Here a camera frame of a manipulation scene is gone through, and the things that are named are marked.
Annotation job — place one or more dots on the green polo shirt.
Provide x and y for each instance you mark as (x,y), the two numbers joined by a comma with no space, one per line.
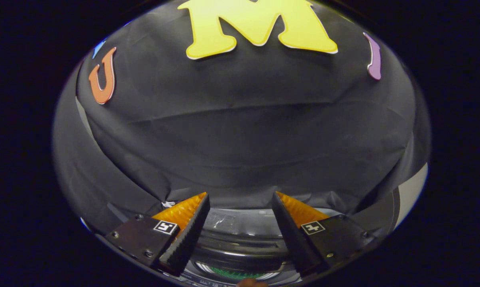
(236,274)

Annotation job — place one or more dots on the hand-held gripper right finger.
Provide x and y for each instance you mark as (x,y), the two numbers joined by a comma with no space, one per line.
(291,235)

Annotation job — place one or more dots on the dark grey washing machine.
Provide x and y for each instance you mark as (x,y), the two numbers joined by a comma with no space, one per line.
(240,255)

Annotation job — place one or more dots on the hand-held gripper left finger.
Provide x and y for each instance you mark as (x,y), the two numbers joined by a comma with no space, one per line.
(190,235)

